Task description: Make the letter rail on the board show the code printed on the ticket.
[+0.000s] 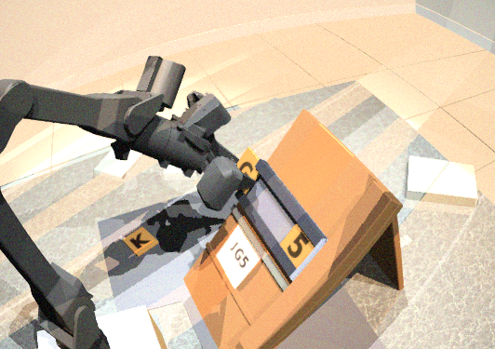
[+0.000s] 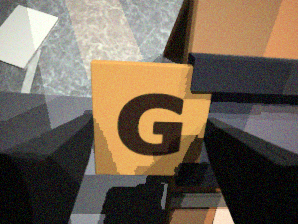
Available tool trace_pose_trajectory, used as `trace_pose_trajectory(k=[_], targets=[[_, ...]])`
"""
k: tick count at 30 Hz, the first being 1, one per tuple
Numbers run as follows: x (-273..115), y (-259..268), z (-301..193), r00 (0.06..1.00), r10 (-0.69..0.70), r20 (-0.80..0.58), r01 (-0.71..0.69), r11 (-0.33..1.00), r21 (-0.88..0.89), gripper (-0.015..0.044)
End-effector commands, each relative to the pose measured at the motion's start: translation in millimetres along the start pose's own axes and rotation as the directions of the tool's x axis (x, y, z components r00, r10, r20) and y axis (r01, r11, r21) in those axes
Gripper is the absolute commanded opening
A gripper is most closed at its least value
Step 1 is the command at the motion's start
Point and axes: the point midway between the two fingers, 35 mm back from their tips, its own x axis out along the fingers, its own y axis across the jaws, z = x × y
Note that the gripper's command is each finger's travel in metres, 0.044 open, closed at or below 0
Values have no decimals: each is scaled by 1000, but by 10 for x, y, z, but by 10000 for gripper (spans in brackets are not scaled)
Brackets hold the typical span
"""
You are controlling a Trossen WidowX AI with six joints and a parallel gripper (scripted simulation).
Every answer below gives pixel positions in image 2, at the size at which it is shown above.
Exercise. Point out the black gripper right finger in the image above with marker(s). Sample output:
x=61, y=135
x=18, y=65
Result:
x=258, y=180

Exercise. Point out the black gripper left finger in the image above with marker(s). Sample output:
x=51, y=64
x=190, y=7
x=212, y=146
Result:
x=40, y=179

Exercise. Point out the orange tile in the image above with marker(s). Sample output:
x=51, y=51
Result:
x=146, y=119

